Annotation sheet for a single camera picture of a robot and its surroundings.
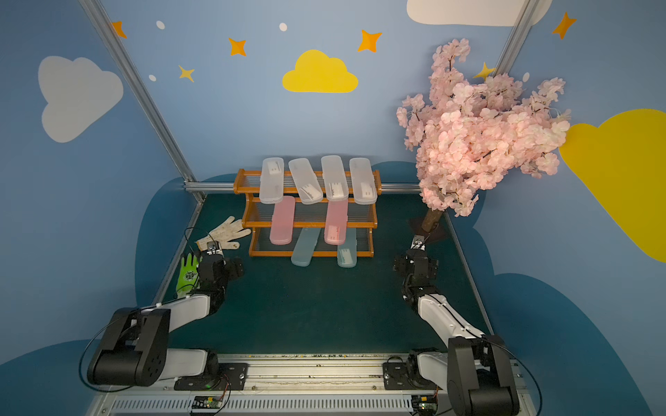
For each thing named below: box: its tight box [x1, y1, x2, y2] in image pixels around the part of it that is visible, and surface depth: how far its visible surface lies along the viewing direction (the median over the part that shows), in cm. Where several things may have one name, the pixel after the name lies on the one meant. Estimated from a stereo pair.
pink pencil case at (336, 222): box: [323, 199, 349, 246], surface depth 92 cm
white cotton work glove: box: [195, 215, 253, 252], surface depth 110 cm
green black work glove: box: [176, 253, 201, 299], surface depth 95 cm
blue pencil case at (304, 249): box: [290, 227, 322, 267], surface depth 103 cm
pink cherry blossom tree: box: [396, 39, 572, 233], surface depth 67 cm
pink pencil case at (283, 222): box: [269, 195, 296, 246], surface depth 91 cm
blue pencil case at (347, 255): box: [336, 242, 358, 268], surface depth 100 cm
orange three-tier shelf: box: [233, 169, 383, 258], surface depth 90 cm
